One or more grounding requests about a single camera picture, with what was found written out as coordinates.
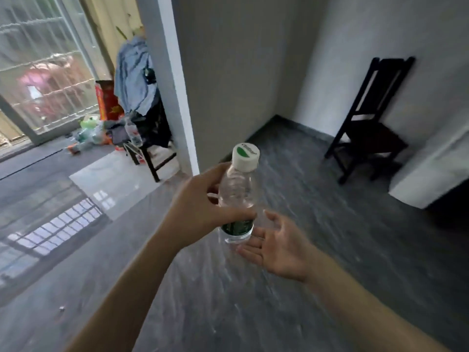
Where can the person's right hand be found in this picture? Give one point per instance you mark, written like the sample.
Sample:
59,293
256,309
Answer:
285,252

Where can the heap of plastic bags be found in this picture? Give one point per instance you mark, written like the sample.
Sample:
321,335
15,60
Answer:
91,133

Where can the person's left hand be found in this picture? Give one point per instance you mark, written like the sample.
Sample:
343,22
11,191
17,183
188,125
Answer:
194,212

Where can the blue gray garment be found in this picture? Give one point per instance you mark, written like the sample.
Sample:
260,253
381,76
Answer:
133,76

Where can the yellow curtain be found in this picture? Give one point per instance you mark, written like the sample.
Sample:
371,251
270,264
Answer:
110,21

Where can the small dark stool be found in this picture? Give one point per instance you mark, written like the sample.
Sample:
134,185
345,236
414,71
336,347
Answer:
150,166

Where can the white water dispenser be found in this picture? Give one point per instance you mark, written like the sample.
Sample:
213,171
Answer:
432,175

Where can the clear plastic bottle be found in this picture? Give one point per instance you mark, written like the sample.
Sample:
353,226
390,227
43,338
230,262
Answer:
133,135

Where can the red cardboard box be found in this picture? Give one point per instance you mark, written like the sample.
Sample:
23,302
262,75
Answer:
106,102

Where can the person's left forearm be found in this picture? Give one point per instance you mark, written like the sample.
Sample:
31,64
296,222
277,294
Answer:
124,300

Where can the person's right forearm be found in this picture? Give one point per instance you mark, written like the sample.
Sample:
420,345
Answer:
366,315

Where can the glass sliding door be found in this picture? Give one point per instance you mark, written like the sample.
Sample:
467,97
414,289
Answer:
47,69

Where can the green label water bottle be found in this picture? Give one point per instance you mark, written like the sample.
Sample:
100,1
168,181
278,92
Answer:
238,186

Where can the dark wooden chair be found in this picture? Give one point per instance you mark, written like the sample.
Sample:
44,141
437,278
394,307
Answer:
373,135

